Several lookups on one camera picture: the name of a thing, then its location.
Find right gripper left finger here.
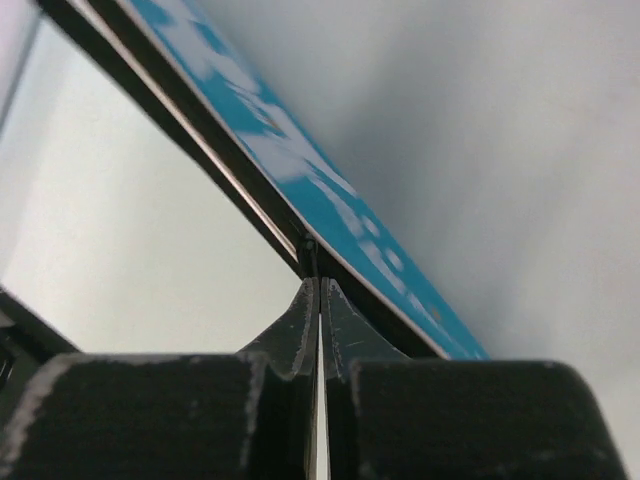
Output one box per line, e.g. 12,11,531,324
1,278,320,479

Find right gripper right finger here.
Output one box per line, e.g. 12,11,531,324
321,279,627,479

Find blue racket bag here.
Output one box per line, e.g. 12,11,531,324
41,1,487,360

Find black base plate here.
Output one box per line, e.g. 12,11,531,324
1,288,79,390

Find left aluminium corner post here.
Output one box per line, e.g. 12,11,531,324
1,0,41,129

